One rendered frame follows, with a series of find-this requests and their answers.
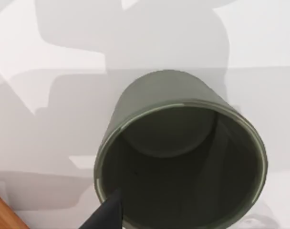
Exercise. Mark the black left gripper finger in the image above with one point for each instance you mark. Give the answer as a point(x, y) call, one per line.
point(109, 212)

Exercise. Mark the dark green cup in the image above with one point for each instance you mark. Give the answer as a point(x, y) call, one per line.
point(173, 148)

